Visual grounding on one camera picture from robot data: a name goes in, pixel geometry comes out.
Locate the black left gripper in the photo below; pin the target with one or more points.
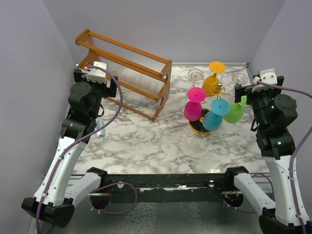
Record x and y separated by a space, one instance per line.
81 76

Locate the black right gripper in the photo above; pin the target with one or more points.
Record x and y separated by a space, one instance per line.
241 90

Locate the clear wine glass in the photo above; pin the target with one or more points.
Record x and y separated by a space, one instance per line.
239 79
195 75

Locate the green plastic wine glass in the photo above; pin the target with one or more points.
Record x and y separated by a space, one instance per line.
236 111

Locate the yellow plastic wine glass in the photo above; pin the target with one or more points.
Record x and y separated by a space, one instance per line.
211 84

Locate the blue plastic wine glass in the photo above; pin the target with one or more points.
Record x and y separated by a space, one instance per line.
213 119

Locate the pink plastic wine glass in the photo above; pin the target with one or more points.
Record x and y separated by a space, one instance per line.
193 108

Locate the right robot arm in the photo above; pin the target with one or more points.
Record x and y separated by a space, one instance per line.
273 113

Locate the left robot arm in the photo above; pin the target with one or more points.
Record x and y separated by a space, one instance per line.
54 202

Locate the wooden two-tier shelf rack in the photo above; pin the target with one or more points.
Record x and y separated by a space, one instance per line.
138 71

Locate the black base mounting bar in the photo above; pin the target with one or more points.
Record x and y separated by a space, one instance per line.
160 188

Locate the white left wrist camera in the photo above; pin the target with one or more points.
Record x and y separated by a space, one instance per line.
96 75

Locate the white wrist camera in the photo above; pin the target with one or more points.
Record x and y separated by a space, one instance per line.
96 75
266 76

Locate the gold wire wine glass rack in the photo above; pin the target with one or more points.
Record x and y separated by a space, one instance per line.
197 126

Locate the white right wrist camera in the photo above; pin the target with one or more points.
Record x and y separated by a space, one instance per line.
266 76

